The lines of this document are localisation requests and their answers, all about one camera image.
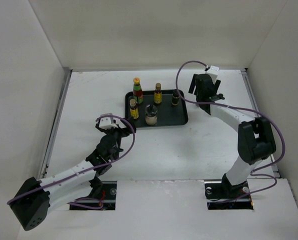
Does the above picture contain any black cap spice jar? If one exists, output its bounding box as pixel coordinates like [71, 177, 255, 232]
[171, 90, 180, 106]

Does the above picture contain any glass dispenser jar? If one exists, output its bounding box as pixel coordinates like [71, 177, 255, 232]
[144, 104, 158, 126]

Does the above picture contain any red chili sauce bottle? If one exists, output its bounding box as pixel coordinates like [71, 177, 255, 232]
[133, 77, 143, 105]

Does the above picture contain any small yellow label bottle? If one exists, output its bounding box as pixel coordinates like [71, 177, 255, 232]
[153, 83, 162, 105]

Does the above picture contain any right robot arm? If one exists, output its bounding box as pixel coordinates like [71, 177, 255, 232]
[188, 73, 276, 198]

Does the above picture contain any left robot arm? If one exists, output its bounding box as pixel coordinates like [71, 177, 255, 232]
[7, 118, 137, 231]

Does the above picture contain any black plastic tray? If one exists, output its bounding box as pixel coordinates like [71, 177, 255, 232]
[134, 89, 189, 129]

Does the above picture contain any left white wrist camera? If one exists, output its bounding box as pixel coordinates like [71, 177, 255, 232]
[96, 113, 117, 130]

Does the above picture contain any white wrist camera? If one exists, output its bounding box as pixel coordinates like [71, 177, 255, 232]
[96, 113, 117, 130]
[205, 65, 220, 82]

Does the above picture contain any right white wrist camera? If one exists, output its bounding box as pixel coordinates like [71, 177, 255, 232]
[205, 65, 220, 82]

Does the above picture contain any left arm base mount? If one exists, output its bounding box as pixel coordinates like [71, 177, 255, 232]
[69, 181, 118, 211]

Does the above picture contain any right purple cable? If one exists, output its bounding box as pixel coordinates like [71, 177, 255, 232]
[176, 60, 285, 201]

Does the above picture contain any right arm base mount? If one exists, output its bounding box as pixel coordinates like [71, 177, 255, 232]
[204, 175, 254, 210]

